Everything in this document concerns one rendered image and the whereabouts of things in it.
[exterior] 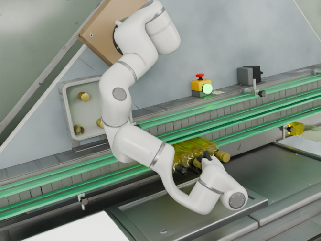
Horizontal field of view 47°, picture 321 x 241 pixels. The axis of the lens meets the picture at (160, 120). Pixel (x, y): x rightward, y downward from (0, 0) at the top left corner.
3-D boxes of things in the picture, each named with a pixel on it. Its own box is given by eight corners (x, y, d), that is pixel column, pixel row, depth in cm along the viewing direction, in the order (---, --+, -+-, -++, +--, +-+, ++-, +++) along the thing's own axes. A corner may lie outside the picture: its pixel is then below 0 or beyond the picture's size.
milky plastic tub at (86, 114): (67, 137, 146) (73, 142, 139) (56, 82, 140) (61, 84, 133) (108, 126, 154) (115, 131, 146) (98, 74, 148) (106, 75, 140)
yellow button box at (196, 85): (191, 95, 171) (199, 97, 164) (189, 79, 169) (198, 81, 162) (203, 92, 174) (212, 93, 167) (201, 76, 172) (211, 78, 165)
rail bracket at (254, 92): (240, 94, 168) (260, 97, 157) (239, 78, 166) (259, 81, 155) (246, 92, 170) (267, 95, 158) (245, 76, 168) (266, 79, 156)
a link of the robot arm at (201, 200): (164, 139, 106) (228, 175, 105) (143, 177, 107) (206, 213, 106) (162, 143, 97) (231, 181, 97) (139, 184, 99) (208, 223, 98)
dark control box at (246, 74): (237, 83, 182) (248, 85, 175) (236, 68, 180) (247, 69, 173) (250, 80, 186) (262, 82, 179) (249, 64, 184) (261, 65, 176)
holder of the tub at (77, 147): (70, 148, 148) (75, 154, 142) (56, 82, 141) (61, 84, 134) (110, 137, 156) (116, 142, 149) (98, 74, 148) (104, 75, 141)
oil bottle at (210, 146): (181, 147, 158) (210, 161, 139) (179, 136, 156) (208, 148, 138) (192, 144, 160) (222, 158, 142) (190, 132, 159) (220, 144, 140)
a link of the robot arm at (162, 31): (146, 58, 130) (168, 60, 116) (126, 26, 125) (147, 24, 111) (166, 42, 133) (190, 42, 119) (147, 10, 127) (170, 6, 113)
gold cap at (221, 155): (224, 151, 139) (231, 154, 135) (221, 160, 139) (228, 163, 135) (218, 148, 137) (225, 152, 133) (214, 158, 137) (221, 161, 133)
